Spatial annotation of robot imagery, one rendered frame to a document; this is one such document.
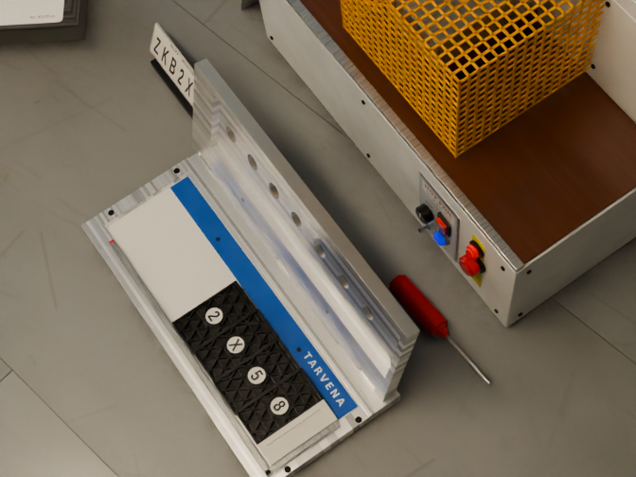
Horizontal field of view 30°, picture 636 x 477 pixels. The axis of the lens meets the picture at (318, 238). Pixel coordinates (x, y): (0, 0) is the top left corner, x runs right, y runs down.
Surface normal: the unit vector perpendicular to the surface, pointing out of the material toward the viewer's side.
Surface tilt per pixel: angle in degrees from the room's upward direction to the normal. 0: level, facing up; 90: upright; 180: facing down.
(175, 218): 0
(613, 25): 90
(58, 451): 0
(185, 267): 0
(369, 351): 14
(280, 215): 77
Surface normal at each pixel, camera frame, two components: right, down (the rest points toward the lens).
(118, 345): -0.08, -0.40
